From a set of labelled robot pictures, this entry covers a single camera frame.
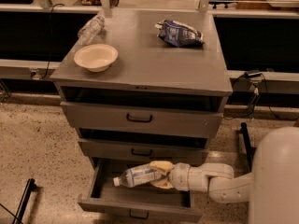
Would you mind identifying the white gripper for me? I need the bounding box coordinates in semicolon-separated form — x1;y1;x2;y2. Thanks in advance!
149;161;191;191

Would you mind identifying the blue label plastic bottle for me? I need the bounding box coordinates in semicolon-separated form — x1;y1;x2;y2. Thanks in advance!
113;164;164;188

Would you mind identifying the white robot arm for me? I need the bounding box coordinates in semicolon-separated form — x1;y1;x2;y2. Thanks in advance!
149;127;299;224

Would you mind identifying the grey bottom drawer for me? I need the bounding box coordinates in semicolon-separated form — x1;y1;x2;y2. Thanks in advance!
78;159;202;223

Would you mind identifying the grey drawer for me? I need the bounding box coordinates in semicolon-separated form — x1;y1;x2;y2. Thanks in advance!
78;129;207;164
78;159;202;223
60;87;224;139

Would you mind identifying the grey middle drawer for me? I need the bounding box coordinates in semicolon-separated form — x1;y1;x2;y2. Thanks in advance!
78;129;207;164

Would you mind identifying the grey drawer cabinet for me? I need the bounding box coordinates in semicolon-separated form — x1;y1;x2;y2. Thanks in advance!
50;8;234;224

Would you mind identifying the grey top drawer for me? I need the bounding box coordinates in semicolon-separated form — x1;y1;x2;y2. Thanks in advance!
60;87;224;139

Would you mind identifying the clear crumpled plastic bottle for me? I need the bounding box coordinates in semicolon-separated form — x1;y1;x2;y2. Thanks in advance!
78;15;105;45

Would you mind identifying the black floor bar left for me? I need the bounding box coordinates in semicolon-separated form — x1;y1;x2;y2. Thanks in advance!
12;178;36;224

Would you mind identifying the white bowl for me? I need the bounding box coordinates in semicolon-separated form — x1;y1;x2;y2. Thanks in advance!
74;44;119;73

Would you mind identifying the black power adapter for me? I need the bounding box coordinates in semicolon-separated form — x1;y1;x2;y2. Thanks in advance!
245;69;262;78

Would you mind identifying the blue chip bag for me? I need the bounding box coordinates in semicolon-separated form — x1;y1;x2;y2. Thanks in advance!
155;19;204;48

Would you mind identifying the black hanging cable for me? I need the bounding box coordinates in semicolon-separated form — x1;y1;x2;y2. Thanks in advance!
40;2;66;80

